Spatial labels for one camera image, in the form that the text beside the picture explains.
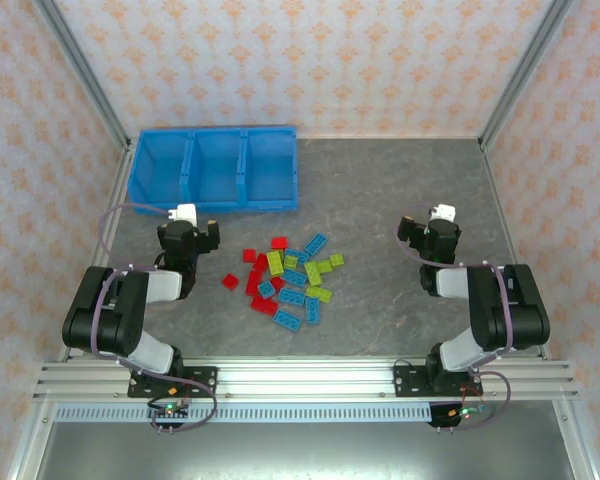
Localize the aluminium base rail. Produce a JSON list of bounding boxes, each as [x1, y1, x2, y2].
[[32, 356, 581, 403]]

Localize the small LED circuit board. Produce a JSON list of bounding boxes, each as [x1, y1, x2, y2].
[[427, 402, 489, 430], [147, 399, 191, 421]]

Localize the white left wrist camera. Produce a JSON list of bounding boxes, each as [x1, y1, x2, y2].
[[168, 203, 200, 226]]

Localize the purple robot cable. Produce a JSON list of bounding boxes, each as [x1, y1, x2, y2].
[[88, 202, 219, 434], [393, 202, 513, 431]]

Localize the shiny metal panel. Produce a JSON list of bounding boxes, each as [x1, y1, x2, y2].
[[4, 399, 600, 480]]

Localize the slotted grey cable duct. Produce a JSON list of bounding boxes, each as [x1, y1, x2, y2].
[[53, 403, 434, 424]]

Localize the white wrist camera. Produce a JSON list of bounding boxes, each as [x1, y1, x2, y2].
[[168, 203, 200, 226], [428, 202, 457, 225]]

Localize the blue three-compartment plastic bin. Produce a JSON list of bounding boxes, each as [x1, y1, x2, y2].
[[127, 124, 300, 216]]

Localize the aluminium frame post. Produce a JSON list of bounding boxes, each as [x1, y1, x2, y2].
[[32, 0, 134, 154], [477, 0, 579, 151]]

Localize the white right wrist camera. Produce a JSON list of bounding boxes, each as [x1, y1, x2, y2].
[[428, 202, 457, 225]]

